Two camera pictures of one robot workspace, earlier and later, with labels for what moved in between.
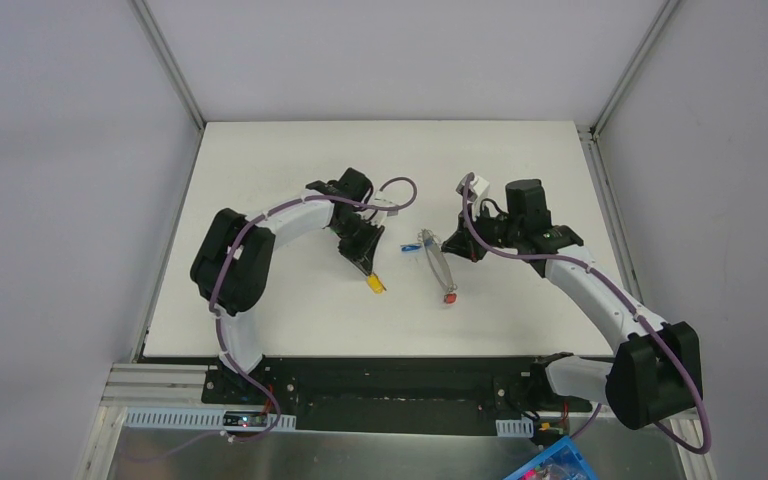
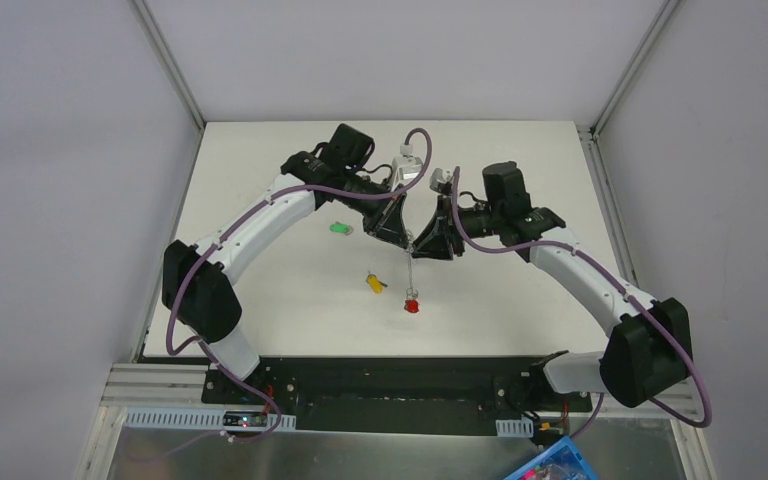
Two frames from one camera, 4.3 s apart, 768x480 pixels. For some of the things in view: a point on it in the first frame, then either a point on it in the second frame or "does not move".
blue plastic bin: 562,461 does not move
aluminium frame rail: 169,62 does not move
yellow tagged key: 375,283 does not move
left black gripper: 358,241 -> 383,212
